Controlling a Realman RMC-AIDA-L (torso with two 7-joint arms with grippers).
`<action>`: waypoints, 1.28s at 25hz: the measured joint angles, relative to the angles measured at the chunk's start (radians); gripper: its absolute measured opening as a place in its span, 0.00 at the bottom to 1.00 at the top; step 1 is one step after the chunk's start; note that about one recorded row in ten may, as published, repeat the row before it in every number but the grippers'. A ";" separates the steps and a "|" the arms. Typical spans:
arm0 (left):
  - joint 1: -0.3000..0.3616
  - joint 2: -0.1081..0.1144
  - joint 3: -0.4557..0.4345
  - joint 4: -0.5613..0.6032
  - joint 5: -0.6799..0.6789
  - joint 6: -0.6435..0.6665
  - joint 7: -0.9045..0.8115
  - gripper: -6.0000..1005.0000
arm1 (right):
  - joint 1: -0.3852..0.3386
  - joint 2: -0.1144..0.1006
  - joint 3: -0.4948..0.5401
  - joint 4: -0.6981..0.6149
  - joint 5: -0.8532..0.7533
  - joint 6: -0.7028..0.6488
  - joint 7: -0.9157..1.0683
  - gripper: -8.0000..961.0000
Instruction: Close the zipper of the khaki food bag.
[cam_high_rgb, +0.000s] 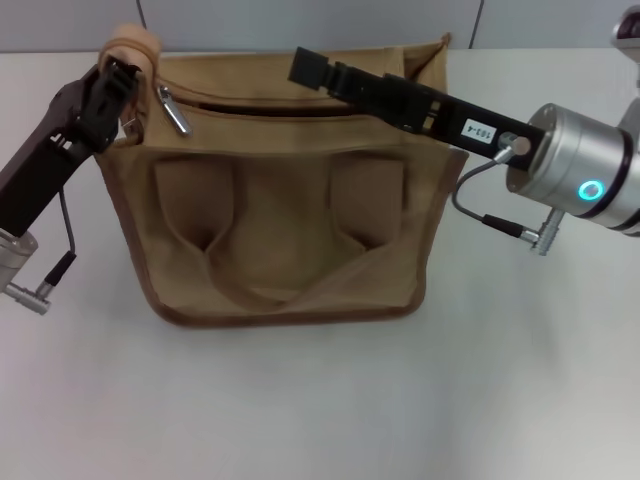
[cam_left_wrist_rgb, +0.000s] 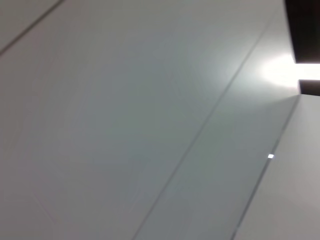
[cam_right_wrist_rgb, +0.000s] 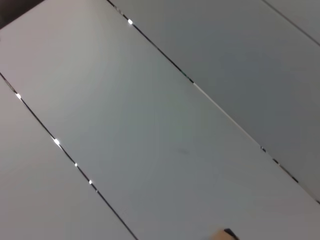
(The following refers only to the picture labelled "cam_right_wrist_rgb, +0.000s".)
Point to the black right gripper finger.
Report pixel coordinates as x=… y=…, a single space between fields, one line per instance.
x=230 y=232

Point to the khaki canvas food bag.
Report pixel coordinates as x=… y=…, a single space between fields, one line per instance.
x=219 y=236

